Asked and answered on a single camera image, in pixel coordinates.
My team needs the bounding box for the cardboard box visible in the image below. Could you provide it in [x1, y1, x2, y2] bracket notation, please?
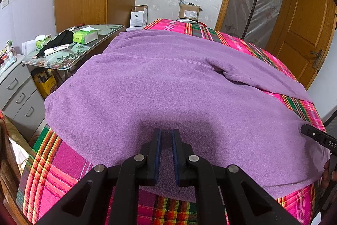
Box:
[178, 0, 203, 20]

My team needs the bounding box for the pink plaid bed sheet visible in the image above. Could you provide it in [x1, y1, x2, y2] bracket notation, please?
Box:
[16, 19, 327, 225]

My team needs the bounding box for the black office chair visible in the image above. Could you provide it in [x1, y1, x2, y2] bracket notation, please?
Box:
[324, 112, 337, 131]

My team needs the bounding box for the metal door handle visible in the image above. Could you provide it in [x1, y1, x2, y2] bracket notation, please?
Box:
[309, 49, 325, 69]

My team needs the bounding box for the glass-top folding table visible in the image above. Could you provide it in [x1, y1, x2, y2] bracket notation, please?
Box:
[22, 24, 125, 69]

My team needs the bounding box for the yellow bag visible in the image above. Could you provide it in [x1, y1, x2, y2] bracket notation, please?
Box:
[33, 69, 58, 99]

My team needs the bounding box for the grey drawer cabinet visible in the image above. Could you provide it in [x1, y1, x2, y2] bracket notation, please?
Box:
[0, 56, 45, 141]

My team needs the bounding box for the black cloth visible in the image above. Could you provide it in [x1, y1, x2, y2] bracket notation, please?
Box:
[36, 30, 74, 57]

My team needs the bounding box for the person's right hand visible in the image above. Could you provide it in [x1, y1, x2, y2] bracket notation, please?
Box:
[323, 159, 332, 180]

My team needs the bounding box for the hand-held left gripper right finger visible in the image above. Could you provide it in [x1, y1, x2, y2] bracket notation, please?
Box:
[172, 129, 301, 225]

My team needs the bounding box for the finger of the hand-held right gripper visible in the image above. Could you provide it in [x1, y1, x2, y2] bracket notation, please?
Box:
[301, 123, 327, 141]

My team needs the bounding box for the white tube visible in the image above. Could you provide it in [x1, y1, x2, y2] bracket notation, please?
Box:
[44, 44, 69, 55]

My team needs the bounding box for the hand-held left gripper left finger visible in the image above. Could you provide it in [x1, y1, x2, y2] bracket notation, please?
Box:
[35, 128, 162, 225]

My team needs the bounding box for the purple fleece towel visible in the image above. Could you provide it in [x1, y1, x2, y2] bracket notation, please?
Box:
[44, 30, 331, 202]

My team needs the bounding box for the group of small bottles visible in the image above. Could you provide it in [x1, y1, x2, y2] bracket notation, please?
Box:
[0, 40, 17, 67]

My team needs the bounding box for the beige floral pillow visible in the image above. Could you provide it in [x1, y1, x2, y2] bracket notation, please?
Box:
[0, 114, 29, 170]

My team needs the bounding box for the wooden door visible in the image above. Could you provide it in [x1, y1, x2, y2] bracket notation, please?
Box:
[263, 0, 337, 88]

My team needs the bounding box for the white paper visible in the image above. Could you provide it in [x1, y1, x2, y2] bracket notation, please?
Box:
[22, 40, 37, 53]

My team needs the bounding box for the green tissue pack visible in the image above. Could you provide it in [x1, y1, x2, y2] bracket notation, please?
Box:
[35, 35, 53, 49]
[72, 27, 98, 44]

